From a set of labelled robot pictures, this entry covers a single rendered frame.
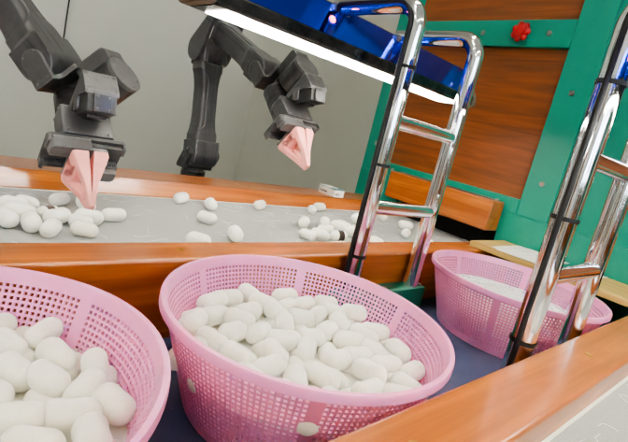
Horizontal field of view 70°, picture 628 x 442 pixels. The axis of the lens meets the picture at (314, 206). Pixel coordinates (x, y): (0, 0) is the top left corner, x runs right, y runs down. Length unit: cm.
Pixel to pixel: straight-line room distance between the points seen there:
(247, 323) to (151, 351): 13
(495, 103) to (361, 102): 133
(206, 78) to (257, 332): 86
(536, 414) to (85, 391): 31
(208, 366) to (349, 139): 217
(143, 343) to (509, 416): 26
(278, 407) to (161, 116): 265
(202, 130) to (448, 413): 96
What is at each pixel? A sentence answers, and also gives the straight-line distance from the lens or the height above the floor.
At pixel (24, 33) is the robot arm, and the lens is 80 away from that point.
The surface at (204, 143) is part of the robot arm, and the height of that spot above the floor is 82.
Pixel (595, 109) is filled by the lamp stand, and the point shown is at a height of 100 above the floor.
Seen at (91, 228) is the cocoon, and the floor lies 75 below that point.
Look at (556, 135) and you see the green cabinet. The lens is 110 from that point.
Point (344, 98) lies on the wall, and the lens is 253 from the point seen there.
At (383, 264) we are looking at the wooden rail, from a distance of 72.
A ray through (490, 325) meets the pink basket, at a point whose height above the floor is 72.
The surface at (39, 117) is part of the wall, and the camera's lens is 271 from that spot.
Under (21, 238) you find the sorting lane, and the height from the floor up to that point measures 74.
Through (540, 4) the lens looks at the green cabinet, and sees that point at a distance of 122.
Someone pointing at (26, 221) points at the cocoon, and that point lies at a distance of 59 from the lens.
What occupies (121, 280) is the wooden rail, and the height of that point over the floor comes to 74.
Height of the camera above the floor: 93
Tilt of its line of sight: 10 degrees down
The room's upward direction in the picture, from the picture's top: 13 degrees clockwise
